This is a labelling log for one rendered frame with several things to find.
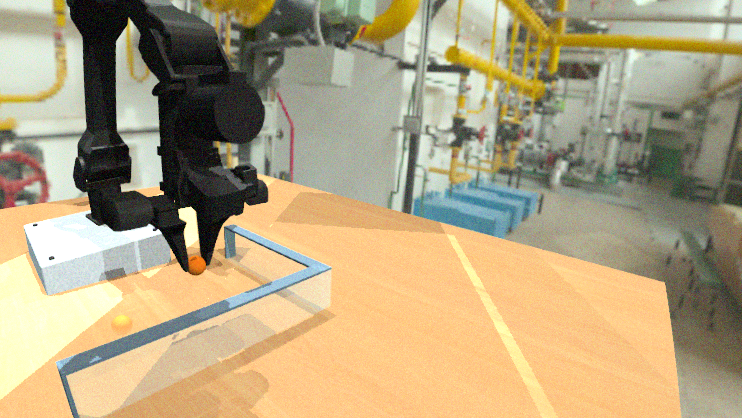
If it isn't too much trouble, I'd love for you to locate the clear l-shaped low wall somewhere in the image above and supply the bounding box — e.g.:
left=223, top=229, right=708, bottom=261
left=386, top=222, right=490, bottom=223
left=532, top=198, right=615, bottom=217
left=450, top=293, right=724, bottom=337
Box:
left=66, top=228, right=331, bottom=418

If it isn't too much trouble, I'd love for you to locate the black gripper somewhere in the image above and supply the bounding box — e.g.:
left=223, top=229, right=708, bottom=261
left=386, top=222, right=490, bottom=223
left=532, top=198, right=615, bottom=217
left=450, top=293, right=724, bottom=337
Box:
left=99, top=138, right=269, bottom=272

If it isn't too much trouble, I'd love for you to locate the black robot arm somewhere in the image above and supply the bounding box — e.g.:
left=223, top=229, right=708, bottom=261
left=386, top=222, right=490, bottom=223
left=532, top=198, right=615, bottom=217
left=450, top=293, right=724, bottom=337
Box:
left=66, top=0, right=265, bottom=226

